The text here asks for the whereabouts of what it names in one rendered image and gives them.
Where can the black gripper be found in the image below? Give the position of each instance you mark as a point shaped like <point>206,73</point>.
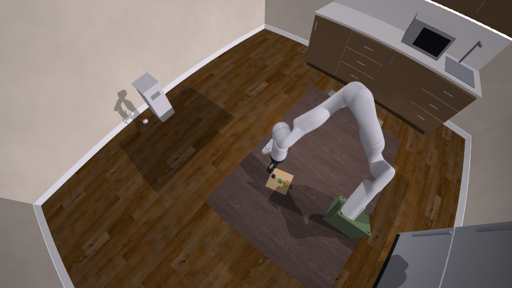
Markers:
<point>272,166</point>

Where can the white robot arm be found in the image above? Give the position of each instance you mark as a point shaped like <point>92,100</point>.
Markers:
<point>360,101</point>

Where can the beige square mat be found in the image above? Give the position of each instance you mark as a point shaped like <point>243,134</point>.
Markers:
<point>273,183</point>

